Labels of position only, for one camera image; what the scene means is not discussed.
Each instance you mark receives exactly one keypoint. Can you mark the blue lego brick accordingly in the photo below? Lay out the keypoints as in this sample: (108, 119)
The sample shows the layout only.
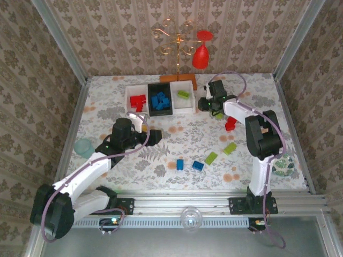
(166, 101)
(198, 165)
(160, 95)
(160, 106)
(155, 101)
(180, 164)

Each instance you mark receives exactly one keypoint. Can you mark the red lego brick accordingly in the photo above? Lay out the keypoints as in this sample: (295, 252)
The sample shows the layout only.
(232, 119)
(134, 101)
(229, 127)
(140, 107)
(142, 98)

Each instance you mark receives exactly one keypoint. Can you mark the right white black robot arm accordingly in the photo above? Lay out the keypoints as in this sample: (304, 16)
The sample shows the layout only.
(258, 176)

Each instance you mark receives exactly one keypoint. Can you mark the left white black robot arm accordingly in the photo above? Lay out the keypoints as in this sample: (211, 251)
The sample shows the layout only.
(80, 174)

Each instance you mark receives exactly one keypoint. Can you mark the white rectangular plastic container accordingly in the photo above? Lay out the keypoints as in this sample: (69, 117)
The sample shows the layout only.
(185, 105)
(128, 91)

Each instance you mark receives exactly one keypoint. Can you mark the black rectangular plastic container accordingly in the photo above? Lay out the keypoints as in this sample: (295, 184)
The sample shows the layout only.
(160, 113)

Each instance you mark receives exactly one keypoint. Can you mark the red plastic wine glass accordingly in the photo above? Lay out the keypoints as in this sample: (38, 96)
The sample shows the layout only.
(200, 56)

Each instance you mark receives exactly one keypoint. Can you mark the floral patterned table cover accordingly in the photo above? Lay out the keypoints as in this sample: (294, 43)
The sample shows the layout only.
(150, 182)

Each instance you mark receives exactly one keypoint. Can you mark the pale teal plastic cup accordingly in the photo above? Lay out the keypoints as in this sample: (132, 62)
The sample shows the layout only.
(84, 148)

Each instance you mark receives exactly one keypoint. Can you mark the clear glass dome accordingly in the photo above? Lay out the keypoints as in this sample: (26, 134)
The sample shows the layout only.
(190, 217)

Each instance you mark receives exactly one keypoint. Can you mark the small controller board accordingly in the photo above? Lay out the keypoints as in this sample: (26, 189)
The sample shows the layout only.
(110, 223)
(257, 224)

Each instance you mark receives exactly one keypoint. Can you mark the green leaf pattern bowl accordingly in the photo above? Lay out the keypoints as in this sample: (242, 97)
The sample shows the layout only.
(284, 166)

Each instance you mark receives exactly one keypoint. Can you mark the aluminium side rail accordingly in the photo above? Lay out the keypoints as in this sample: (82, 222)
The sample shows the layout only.
(78, 112)
(290, 120)

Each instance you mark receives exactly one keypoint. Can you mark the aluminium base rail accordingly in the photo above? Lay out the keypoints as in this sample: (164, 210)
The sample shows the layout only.
(182, 203)

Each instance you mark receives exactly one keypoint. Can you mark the aluminium frame post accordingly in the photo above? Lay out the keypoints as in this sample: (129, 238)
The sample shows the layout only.
(297, 40)
(59, 42)

